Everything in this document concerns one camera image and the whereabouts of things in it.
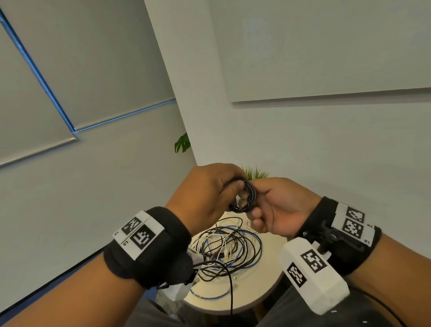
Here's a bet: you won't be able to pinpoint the person's left hand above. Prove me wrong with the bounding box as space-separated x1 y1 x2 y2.
165 163 250 236

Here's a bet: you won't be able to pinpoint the person's right hand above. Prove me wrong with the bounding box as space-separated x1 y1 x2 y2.
246 177 322 239

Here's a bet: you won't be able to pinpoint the blue network cable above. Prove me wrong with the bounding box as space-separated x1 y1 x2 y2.
188 225 263 301

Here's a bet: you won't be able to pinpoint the person's left forearm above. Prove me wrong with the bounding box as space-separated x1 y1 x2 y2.
0 254 149 327

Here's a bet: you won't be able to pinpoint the person's right forearm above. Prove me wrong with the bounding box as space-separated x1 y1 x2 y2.
345 234 431 327

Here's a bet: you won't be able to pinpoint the person's dark trousers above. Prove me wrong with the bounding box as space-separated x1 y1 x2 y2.
124 276 398 327

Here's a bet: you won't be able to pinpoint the black marker wristband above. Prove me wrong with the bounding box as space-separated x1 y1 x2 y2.
103 206 194 290
296 196 383 276

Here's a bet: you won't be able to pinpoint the small potted grass plant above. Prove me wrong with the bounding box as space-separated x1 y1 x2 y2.
241 165 269 181

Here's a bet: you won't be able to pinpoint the large leafy green plant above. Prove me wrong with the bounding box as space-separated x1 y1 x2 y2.
174 132 192 154

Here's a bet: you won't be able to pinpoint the round white table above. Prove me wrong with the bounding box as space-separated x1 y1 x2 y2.
181 210 289 316

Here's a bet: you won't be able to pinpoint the white wall whiteboard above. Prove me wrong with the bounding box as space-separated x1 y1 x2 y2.
208 0 431 103

